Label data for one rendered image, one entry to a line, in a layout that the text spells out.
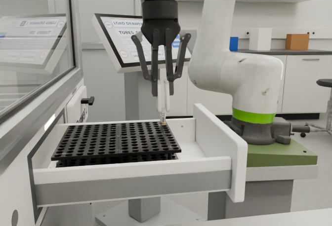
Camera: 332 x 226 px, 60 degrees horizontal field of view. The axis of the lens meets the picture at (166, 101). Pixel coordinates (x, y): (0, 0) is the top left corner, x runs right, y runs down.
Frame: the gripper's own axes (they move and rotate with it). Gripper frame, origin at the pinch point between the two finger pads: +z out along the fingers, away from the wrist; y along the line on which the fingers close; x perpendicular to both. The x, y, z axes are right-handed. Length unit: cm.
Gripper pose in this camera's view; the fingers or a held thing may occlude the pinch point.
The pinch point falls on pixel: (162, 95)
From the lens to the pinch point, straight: 64.6
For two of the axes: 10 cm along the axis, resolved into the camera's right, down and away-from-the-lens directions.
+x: -1.6, -2.3, 9.6
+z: 0.3, 9.7, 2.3
